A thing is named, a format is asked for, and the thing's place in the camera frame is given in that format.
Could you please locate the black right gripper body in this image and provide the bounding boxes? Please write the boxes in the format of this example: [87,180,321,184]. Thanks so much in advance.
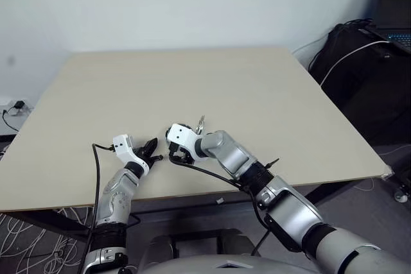
[175,141,195,165]

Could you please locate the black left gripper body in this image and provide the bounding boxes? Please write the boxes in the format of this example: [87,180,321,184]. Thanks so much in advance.
[132,146,155,165]

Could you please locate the grey motor end cover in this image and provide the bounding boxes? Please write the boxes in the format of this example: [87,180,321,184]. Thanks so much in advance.
[193,114,207,136]

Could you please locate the grey robot torso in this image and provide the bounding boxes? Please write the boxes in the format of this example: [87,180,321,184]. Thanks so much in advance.
[139,250,322,274]

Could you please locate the large black bag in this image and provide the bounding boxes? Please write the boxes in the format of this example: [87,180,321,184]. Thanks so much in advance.
[308,22,411,147]

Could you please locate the clear table corner protector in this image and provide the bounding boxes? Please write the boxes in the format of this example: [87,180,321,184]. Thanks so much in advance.
[380,164,396,181]

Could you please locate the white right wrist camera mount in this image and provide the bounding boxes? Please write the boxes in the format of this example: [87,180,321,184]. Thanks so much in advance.
[166,123,209,162]

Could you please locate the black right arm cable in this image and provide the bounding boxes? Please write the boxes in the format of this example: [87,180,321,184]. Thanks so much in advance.
[169,157,274,257]

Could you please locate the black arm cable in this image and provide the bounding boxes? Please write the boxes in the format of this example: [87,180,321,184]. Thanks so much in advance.
[169,157,274,257]
[82,142,117,268]

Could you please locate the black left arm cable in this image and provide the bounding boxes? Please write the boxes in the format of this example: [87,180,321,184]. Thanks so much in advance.
[82,142,117,268]

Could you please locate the black table frame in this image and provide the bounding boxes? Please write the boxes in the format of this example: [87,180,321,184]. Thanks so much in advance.
[0,174,363,239]

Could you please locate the thin black power cable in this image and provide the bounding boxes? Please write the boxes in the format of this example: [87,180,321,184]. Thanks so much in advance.
[1,108,21,132]

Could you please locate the thin grey cable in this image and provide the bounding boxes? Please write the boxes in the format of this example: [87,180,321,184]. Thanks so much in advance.
[292,35,330,55]

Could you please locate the thick white cable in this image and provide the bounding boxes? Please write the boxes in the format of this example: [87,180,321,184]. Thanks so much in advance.
[320,40,391,87]

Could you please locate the black cable bundle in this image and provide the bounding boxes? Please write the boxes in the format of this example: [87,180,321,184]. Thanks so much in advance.
[345,18,377,31]

